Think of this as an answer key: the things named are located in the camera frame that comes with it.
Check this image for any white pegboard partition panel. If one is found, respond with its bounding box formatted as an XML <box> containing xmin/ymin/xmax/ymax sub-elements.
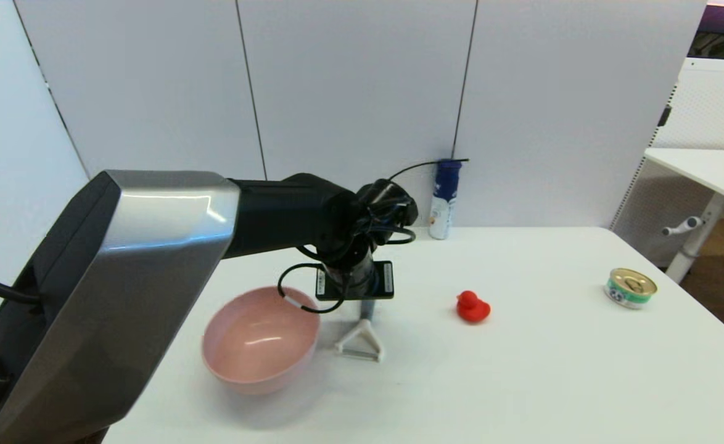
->
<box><xmin>610</xmin><ymin>57</ymin><xmax>724</xmax><ymax>266</ymax></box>

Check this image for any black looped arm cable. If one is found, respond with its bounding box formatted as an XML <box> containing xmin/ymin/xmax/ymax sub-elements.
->
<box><xmin>277</xmin><ymin>263</ymin><xmax>352</xmax><ymax>315</ymax></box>

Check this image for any pink bowl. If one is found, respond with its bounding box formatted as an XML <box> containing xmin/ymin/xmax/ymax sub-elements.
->
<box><xmin>202</xmin><ymin>286</ymin><xmax>321</xmax><ymax>396</ymax></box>

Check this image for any white desk crank handle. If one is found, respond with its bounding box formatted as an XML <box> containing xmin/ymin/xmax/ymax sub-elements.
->
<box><xmin>662</xmin><ymin>216</ymin><xmax>705</xmax><ymax>237</ymax></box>

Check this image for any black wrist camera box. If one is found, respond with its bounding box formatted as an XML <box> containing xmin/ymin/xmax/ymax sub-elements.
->
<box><xmin>315</xmin><ymin>260</ymin><xmax>395</xmax><ymax>302</ymax></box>

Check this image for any thin black cable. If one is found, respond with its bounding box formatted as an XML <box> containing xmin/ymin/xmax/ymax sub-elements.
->
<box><xmin>387</xmin><ymin>158</ymin><xmax>471</xmax><ymax>183</ymax></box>

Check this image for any white bottle with blue cap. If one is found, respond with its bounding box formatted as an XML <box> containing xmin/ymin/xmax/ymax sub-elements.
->
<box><xmin>429</xmin><ymin>158</ymin><xmax>463</xmax><ymax>241</ymax></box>

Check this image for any green label tin can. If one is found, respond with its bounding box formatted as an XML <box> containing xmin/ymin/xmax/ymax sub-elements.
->
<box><xmin>604</xmin><ymin>268</ymin><xmax>658</xmax><ymax>310</ymax></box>

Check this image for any red rubber duck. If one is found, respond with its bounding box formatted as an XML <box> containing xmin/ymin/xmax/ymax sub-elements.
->
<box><xmin>456</xmin><ymin>290</ymin><xmax>492</xmax><ymax>323</ymax></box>

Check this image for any white peeler with grey handle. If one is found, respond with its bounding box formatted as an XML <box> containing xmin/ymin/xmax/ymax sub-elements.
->
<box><xmin>335</xmin><ymin>300</ymin><xmax>386</xmax><ymax>363</ymax></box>

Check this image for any white side desk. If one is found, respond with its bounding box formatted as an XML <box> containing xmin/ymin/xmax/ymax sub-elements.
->
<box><xmin>644</xmin><ymin>147</ymin><xmax>724</xmax><ymax>284</ymax></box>

